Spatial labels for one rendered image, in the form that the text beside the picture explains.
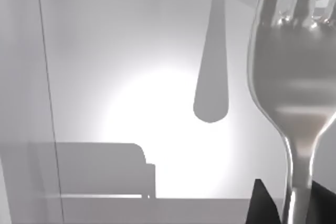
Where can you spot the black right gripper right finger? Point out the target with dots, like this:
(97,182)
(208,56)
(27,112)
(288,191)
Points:
(324,205)

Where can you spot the silver metal fork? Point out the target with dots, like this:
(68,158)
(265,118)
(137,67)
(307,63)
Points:
(288,77)

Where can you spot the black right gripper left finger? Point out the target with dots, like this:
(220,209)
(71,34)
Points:
(262,205)

